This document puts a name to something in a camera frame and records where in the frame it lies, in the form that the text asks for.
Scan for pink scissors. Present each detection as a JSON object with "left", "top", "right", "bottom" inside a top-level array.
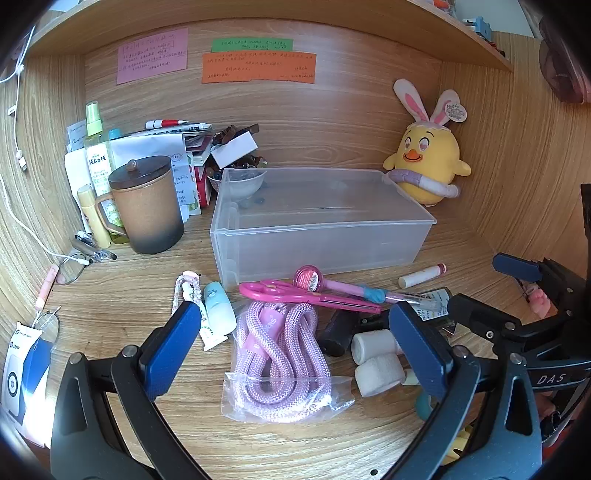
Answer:
[{"left": 239, "top": 279, "right": 384, "bottom": 315}]

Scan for white and blue box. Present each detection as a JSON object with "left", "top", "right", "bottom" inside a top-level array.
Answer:
[{"left": 0, "top": 320, "right": 61, "bottom": 448}]

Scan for pink paper note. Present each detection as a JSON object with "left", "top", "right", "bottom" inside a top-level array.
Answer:
[{"left": 116, "top": 28, "right": 189, "bottom": 86}]

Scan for pink pen with blue bow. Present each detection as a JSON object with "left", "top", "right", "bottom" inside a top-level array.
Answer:
[{"left": 294, "top": 265, "right": 439, "bottom": 311}]

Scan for cream lip balm stick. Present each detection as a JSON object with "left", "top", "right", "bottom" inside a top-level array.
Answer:
[{"left": 77, "top": 185, "right": 112, "bottom": 247}]

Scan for yellow chick plush toy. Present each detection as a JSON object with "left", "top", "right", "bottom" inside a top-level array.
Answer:
[{"left": 382, "top": 78, "right": 472, "bottom": 207}]

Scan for pink rope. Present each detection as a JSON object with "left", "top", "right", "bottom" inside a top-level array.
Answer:
[{"left": 222, "top": 298, "right": 355, "bottom": 423}]

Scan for white and teal bottle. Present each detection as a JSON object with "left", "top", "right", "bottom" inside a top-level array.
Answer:
[{"left": 203, "top": 281, "right": 236, "bottom": 335}]

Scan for purple bottle with black cap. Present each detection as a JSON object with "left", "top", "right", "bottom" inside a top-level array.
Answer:
[{"left": 318, "top": 308, "right": 393, "bottom": 357}]

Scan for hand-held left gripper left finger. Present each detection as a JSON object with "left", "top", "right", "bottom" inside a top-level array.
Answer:
[{"left": 51, "top": 300, "right": 204, "bottom": 480}]

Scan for blue tape roll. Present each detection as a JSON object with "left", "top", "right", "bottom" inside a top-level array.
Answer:
[{"left": 413, "top": 392, "right": 439, "bottom": 421}]

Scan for white cream tube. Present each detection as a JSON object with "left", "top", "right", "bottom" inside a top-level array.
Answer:
[{"left": 178, "top": 281, "right": 229, "bottom": 352}]

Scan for clear plastic storage box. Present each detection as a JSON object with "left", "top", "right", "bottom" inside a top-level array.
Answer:
[{"left": 210, "top": 167, "right": 437, "bottom": 288}]

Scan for pink plush keychain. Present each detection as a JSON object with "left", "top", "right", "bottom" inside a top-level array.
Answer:
[{"left": 522, "top": 281, "right": 552, "bottom": 317}]

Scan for eyeglasses with pink temple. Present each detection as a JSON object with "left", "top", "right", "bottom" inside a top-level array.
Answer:
[{"left": 33, "top": 251, "right": 93, "bottom": 344}]

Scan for white lip balm pink cap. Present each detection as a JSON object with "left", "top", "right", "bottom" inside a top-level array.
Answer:
[{"left": 398, "top": 263, "right": 448, "bottom": 289}]

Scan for white ceramic bowl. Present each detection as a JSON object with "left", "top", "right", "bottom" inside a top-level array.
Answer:
[{"left": 207, "top": 168, "right": 267, "bottom": 201}]

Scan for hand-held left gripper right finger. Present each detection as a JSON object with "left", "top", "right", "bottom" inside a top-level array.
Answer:
[{"left": 388, "top": 301, "right": 543, "bottom": 480}]

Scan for pink lace strap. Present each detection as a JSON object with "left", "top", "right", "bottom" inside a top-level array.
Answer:
[{"left": 174, "top": 271, "right": 202, "bottom": 319}]

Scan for white charging cable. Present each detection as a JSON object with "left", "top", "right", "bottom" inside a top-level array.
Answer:
[
  {"left": 0, "top": 25, "right": 38, "bottom": 172},
  {"left": 0, "top": 175, "right": 90, "bottom": 266}
]

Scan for dark red translucent case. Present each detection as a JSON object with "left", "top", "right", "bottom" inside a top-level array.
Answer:
[{"left": 538, "top": 14, "right": 591, "bottom": 104}]

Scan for green paper note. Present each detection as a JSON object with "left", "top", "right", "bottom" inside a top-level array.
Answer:
[{"left": 211, "top": 37, "right": 296, "bottom": 53}]

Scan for orange paper note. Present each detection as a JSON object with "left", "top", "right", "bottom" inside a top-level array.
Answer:
[{"left": 201, "top": 51, "right": 317, "bottom": 86}]

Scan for green spray bottle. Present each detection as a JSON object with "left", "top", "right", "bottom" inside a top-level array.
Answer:
[{"left": 84, "top": 102, "right": 130, "bottom": 245}]

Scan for small white box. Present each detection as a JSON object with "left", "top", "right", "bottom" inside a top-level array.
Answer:
[{"left": 211, "top": 131, "right": 258, "bottom": 169}]

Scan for white bandage roll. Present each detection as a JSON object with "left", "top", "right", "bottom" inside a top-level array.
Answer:
[
  {"left": 355, "top": 353, "right": 409, "bottom": 398},
  {"left": 351, "top": 329, "right": 404, "bottom": 363}
]

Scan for brown lidded mug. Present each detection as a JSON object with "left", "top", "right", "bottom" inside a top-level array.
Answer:
[{"left": 95, "top": 155, "right": 185, "bottom": 256}]

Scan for wooden shelf board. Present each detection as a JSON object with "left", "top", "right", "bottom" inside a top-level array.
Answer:
[{"left": 28, "top": 0, "right": 515, "bottom": 72}]

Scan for red and white carton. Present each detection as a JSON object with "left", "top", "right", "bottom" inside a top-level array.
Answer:
[{"left": 194, "top": 164, "right": 214, "bottom": 206}]

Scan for blue toy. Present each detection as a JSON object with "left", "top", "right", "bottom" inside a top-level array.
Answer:
[{"left": 464, "top": 16, "right": 492, "bottom": 42}]

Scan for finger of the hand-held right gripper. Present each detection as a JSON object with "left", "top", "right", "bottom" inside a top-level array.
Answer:
[
  {"left": 447, "top": 294, "right": 525, "bottom": 340},
  {"left": 492, "top": 253, "right": 573, "bottom": 305}
]

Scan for stack of papers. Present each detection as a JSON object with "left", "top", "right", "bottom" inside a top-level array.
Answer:
[{"left": 65, "top": 121, "right": 215, "bottom": 232}]

